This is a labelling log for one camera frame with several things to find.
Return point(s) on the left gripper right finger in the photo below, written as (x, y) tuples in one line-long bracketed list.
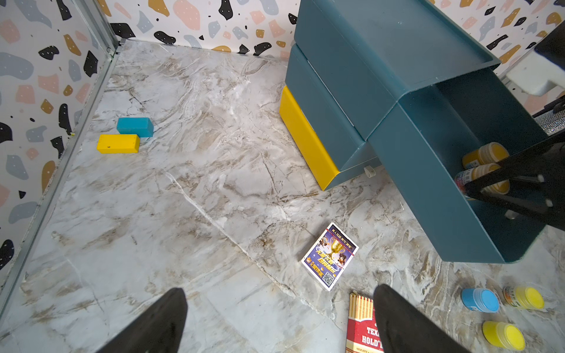
[(405, 329)]

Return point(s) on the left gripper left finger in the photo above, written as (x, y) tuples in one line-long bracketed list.
[(158, 329)]

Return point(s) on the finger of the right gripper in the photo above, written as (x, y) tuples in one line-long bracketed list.
[(530, 183)]

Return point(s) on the blue paint can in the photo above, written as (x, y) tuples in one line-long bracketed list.
[(480, 299)]

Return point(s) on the teal top drawer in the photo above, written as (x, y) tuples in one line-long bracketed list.
[(421, 144)]

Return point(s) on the teal drawer cabinet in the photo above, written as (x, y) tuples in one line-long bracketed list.
[(350, 65)]

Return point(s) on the yellow paint can left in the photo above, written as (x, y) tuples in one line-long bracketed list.
[(503, 335)]

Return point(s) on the yellow paint can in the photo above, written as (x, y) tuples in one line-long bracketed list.
[(503, 335), (527, 298)]

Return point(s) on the yellow paint can right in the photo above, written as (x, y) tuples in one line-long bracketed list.
[(527, 298)]

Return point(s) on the red Texas Hold'em card box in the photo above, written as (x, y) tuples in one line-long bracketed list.
[(362, 331)]

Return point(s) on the purple card pack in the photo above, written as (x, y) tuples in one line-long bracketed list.
[(329, 256)]

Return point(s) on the yellow block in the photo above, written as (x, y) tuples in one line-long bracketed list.
[(118, 144)]

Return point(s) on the teal block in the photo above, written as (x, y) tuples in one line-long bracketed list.
[(142, 127)]

